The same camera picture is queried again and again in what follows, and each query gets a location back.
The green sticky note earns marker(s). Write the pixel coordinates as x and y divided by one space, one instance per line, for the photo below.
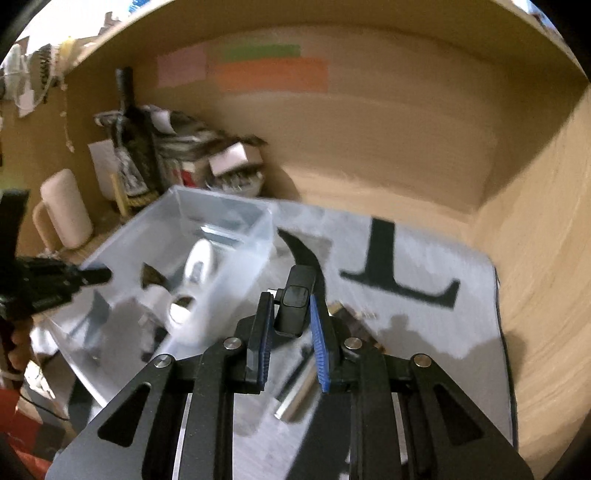
261 51

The stack of books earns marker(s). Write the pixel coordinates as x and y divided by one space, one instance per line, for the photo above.
184 147

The red cloth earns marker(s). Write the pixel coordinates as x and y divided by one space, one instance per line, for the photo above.
23 429

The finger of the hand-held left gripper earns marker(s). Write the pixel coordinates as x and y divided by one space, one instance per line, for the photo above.
94 276

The pink sticky note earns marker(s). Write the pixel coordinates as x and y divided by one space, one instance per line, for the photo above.
181 67

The red and white box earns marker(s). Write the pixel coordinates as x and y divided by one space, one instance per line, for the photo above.
189 175

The grey mat with black letters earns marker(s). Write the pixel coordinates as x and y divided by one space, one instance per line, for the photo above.
415 323

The white handwritten note paper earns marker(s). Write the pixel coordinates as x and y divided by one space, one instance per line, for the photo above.
101 161

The orange sticky note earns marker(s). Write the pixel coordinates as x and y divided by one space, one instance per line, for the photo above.
272 74

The silver metal pen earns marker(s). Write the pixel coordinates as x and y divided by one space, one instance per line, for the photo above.
295 397

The small black device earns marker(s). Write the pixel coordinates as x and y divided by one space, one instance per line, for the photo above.
294 300

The white tape roll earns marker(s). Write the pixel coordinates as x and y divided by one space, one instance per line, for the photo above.
184 330

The person's left hand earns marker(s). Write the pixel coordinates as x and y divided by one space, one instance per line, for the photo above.
19 346

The clear plastic storage container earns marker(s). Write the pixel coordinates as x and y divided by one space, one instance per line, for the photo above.
231 217

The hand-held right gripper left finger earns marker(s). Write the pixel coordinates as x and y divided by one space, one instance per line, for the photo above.
264 350

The white oval object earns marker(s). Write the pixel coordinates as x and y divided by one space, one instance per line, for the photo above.
199 265

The white charger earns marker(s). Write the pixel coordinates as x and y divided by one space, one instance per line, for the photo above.
27 102

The dark wine bottle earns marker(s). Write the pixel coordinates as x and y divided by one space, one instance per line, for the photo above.
138 147

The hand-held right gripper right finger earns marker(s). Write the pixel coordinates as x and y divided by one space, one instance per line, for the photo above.
321 350

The white card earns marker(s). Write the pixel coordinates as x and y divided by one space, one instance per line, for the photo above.
228 159

